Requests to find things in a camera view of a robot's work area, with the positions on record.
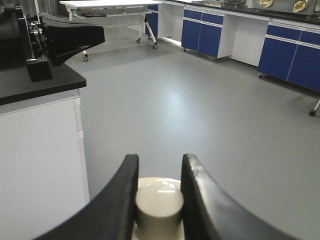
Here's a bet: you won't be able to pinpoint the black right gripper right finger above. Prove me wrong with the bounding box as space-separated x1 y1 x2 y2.
180 153 293 240

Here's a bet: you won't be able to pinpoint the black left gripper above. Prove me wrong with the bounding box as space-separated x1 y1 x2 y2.
0 4 105 82

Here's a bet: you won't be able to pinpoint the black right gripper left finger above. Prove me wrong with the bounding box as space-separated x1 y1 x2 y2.
38 154 139 240

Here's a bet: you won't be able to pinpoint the glass jar with cream lid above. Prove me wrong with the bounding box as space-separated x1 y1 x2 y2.
132 177 185 240

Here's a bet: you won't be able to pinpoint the white lab counter cabinet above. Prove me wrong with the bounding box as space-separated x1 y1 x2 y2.
0 65 89 240

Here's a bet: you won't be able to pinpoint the white folding table on wheels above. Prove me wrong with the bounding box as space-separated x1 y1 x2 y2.
59 0 162 49

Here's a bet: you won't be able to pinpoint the blue lab bench cabinets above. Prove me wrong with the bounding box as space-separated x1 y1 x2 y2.
146 0 320 91

